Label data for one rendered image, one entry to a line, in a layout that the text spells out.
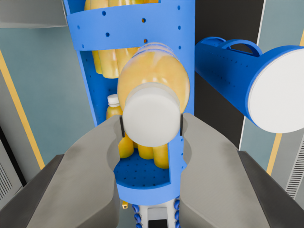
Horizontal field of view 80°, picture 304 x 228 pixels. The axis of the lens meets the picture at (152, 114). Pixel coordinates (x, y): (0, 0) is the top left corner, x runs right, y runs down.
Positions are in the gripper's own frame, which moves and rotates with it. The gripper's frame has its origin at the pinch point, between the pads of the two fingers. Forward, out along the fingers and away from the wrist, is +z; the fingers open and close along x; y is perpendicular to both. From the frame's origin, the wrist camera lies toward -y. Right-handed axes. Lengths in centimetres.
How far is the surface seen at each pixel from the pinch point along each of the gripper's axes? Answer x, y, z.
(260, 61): 32, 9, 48
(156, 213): -3, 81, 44
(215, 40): 42, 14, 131
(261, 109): 33, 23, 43
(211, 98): 44, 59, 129
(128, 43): -4.6, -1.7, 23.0
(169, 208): 4, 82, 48
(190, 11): 7.0, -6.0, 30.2
